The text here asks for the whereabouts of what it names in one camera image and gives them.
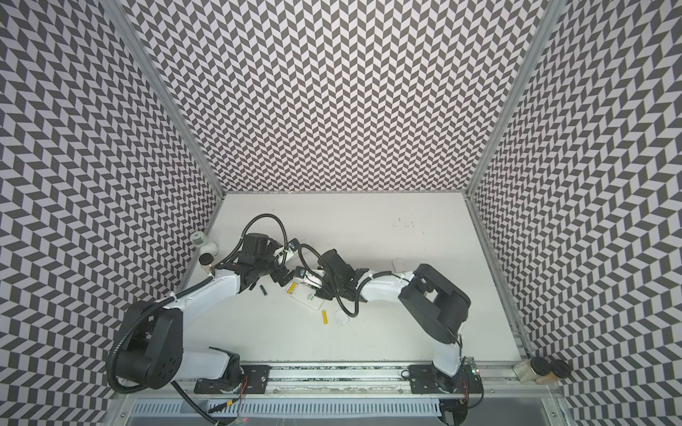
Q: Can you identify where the white battery cover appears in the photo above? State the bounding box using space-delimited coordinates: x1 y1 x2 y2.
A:
392 258 406 273

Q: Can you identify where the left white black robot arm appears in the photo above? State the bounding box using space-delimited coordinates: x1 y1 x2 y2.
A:
105 229 300 394

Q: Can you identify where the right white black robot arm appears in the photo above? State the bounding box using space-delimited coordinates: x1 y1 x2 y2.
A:
298 243 472 393

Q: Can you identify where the jar with black lid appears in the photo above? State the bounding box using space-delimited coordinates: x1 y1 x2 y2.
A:
198 253 215 271

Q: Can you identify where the white bottle green cap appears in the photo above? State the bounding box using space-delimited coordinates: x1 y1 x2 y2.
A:
190 231 220 257

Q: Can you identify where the clear jar black lid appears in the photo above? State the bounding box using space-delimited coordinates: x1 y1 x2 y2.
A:
513 356 552 383

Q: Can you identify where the brown jar black lid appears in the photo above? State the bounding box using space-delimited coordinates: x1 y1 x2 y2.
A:
536 359 573 384

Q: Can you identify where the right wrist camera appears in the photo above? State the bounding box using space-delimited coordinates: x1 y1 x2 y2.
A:
294 266 321 288

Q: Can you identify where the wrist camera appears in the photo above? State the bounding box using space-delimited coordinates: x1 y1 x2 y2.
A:
278 238 300 264
294 266 321 288

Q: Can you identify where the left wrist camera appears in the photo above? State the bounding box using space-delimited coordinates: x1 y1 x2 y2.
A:
278 238 300 264

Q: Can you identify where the aluminium mounting rail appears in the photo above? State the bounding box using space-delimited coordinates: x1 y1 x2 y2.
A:
114 361 563 399

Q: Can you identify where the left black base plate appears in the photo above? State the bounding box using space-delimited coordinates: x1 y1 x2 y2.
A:
194 364 271 395

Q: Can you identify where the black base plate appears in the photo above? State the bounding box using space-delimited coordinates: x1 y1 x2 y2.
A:
408 365 484 395
194 364 271 395

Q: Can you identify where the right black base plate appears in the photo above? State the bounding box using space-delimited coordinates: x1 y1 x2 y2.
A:
408 365 484 395

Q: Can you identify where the white slotted cable duct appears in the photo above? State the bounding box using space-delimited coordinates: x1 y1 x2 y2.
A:
131 399 442 419

